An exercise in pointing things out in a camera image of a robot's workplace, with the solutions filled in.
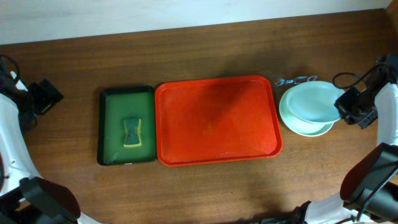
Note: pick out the red plastic tray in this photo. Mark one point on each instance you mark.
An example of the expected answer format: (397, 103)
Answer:
(216, 120)

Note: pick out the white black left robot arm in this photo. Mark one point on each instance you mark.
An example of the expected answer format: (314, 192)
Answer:
(26, 197)

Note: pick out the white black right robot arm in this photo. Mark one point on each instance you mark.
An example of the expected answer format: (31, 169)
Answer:
(366, 194)

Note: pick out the black tray with green water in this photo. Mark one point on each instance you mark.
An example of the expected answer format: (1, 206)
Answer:
(116, 106)

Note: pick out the light blue plate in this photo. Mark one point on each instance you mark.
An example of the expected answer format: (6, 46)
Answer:
(314, 102)
(297, 126)

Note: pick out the yellow green sponge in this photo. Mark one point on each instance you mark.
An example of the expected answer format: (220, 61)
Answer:
(132, 129)

